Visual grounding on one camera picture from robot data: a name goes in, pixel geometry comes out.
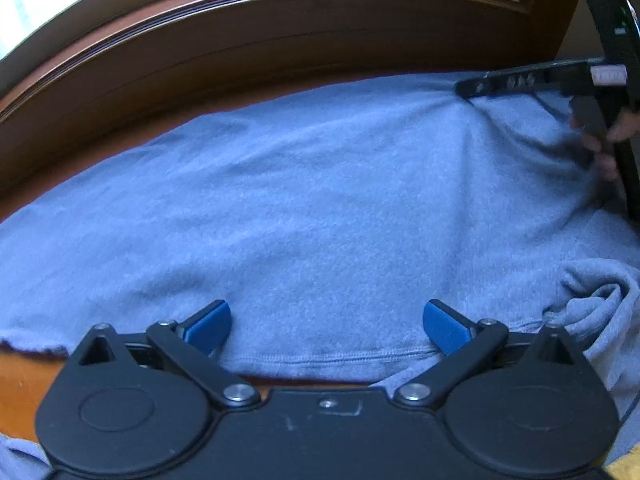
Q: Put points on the wooden framed window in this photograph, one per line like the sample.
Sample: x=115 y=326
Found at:
x=300 y=20

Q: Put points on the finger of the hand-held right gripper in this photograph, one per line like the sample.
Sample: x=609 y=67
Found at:
x=520 y=81

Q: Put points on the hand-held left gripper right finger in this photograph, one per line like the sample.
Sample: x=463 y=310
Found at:
x=445 y=327

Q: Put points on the yellow cloth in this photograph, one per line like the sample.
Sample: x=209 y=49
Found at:
x=625 y=467

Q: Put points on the person's right hand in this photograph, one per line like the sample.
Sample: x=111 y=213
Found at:
x=625 y=127

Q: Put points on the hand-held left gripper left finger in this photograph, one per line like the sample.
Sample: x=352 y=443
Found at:
x=210 y=327

